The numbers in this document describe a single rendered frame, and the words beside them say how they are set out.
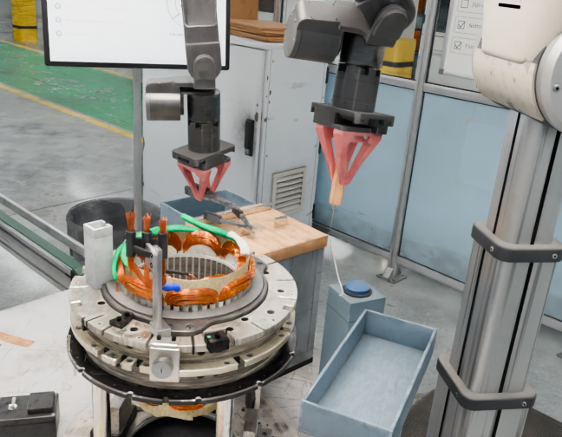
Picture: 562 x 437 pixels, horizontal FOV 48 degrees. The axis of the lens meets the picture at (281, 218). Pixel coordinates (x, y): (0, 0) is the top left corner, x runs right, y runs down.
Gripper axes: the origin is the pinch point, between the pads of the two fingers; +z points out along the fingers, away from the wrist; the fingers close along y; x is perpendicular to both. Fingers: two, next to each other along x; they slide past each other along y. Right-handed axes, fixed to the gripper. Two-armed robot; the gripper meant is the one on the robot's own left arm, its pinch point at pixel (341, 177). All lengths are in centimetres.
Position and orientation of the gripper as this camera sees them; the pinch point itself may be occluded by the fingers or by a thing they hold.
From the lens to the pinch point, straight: 85.1
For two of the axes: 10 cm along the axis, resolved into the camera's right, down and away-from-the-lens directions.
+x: 8.4, -0.2, 5.4
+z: -1.4, 9.6, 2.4
